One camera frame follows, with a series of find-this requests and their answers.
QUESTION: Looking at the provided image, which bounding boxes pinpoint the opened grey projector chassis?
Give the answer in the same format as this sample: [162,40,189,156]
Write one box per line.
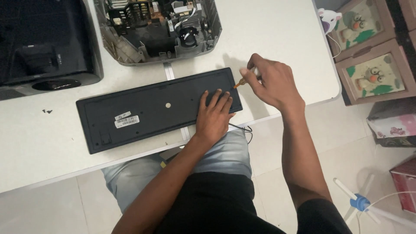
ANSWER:
[94,0,223,67]

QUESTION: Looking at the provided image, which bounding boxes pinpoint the red box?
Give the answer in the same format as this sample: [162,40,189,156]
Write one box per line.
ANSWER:
[389,156,416,214]

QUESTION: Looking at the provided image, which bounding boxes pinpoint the wooden drawer cabinet with cartoon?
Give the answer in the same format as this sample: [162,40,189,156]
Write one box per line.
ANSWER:
[328,0,416,106]

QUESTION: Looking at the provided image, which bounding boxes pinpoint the white cable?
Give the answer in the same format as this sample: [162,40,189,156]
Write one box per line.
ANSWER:
[327,33,342,59]

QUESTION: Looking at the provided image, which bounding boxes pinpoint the person's left hand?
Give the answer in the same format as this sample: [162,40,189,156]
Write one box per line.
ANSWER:
[195,89,236,146]

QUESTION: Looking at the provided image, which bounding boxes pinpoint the white and blue fan stand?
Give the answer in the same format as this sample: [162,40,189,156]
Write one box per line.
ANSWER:
[333,175,416,228]

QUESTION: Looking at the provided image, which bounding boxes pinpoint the person's right hand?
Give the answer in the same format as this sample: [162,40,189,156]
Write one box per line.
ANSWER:
[239,54,306,112]

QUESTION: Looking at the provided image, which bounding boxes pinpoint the person's black shirt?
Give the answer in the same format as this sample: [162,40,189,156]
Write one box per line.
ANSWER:
[153,172,353,234]

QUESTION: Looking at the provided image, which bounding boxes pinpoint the floral patterned bag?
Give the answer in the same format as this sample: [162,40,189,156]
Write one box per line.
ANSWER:
[366,97,416,148]

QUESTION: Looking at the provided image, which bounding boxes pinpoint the orange handled screwdriver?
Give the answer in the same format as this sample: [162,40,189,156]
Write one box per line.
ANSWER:
[234,67,261,89]

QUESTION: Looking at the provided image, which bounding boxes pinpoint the person's light blue jeans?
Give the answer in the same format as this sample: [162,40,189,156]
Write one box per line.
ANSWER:
[101,129,253,214]

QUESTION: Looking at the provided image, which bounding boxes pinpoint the black computer keyboard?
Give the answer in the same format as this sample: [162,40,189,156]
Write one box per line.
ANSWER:
[76,67,243,154]

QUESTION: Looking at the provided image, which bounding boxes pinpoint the black keyboard cable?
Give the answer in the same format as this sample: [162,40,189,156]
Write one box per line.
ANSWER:
[228,123,254,145]

